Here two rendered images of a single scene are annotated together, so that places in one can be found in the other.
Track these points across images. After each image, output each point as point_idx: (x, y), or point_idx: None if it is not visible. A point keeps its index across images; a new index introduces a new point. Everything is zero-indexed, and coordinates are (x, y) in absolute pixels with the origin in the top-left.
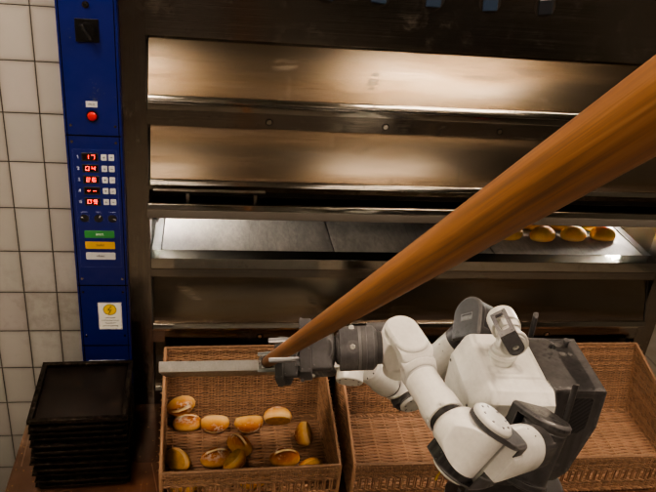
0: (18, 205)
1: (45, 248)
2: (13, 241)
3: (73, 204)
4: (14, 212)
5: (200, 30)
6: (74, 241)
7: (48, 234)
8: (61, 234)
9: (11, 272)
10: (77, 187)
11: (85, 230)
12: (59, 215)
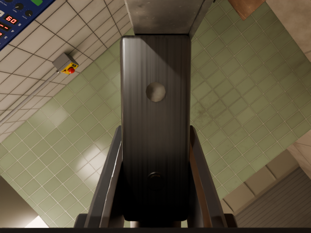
0: (52, 34)
1: (67, 5)
2: (74, 20)
3: (26, 25)
4: (58, 32)
5: None
6: (51, 4)
7: (57, 11)
8: (52, 6)
9: (92, 7)
10: (12, 33)
11: (37, 5)
12: (40, 17)
